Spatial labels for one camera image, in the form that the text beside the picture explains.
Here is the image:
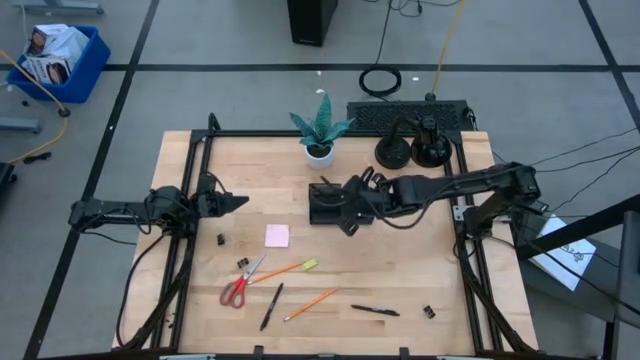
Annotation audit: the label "yellow extension cable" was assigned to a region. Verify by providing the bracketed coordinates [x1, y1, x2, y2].
[424, 0, 467, 103]

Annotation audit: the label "black floor cable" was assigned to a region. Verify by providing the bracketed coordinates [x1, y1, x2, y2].
[529, 127, 640, 169]
[547, 161, 640, 214]
[537, 146, 640, 174]

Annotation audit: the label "white printed carton box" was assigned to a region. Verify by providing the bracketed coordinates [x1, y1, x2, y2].
[20, 54, 75, 86]
[25, 23, 91, 65]

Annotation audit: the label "coiled black cable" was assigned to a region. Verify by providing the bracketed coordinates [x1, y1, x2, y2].
[358, 0, 403, 99]

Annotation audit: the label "yellow floor cable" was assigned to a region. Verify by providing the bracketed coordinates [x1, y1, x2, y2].
[0, 48, 71, 166]

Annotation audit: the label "grey metal bar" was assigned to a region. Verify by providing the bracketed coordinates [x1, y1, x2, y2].
[0, 117, 43, 135]

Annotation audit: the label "black perforated metal box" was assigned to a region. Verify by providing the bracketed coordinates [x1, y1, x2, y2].
[346, 99, 475, 134]

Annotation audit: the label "black left arm base cable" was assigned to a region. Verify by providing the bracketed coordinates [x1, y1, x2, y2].
[115, 232, 169, 349]

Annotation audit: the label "white paper sheet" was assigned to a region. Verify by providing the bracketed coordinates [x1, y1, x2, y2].
[528, 213, 598, 292]

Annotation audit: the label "black pen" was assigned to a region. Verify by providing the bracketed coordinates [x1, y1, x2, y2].
[258, 282, 285, 332]
[350, 303, 401, 318]
[319, 174, 342, 195]

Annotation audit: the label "black cable plug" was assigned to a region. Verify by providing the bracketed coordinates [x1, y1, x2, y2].
[22, 151, 53, 166]

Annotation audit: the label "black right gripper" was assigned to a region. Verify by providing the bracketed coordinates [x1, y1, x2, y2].
[324, 167, 396, 237]

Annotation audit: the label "orange pencil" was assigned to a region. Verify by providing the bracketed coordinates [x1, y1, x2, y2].
[248, 261, 305, 286]
[283, 287, 339, 323]

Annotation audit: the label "black computer tower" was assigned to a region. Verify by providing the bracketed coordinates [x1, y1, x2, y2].
[286, 0, 340, 48]

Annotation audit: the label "black floor object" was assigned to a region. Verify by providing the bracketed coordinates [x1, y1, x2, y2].
[0, 162, 17, 197]

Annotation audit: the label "blue plastic bin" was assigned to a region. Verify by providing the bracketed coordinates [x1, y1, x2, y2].
[5, 24, 112, 105]

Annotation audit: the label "red-handled scissors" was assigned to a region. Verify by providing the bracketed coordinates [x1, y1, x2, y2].
[219, 252, 268, 310]

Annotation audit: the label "snake plant in white pot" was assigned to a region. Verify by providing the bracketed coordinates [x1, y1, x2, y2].
[288, 92, 356, 170]

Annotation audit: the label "pink sticky note pad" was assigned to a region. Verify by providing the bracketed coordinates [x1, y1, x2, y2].
[264, 223, 291, 249]

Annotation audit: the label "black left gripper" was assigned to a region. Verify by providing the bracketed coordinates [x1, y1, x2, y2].
[192, 173, 250, 219]

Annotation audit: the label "grey cart base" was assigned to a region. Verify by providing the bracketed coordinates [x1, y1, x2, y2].
[12, 0, 105, 16]

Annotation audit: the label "black metal stand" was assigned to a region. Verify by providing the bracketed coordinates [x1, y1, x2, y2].
[514, 193, 640, 360]

